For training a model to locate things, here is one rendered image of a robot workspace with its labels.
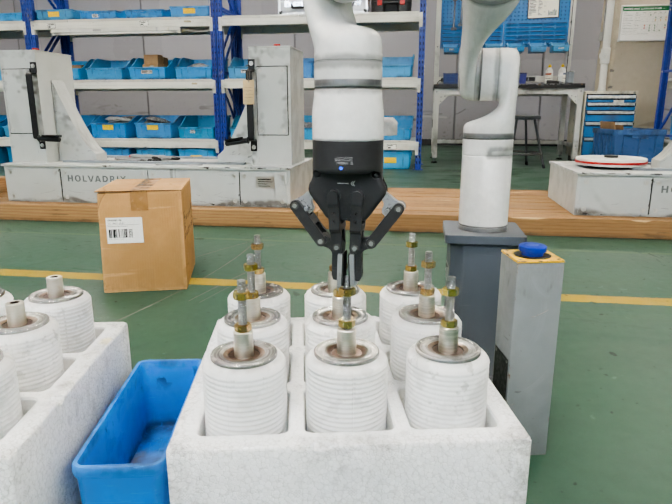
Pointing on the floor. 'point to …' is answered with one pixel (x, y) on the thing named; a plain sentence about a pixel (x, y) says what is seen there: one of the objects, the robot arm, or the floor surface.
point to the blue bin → (136, 436)
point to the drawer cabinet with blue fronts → (622, 108)
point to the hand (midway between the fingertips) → (347, 268)
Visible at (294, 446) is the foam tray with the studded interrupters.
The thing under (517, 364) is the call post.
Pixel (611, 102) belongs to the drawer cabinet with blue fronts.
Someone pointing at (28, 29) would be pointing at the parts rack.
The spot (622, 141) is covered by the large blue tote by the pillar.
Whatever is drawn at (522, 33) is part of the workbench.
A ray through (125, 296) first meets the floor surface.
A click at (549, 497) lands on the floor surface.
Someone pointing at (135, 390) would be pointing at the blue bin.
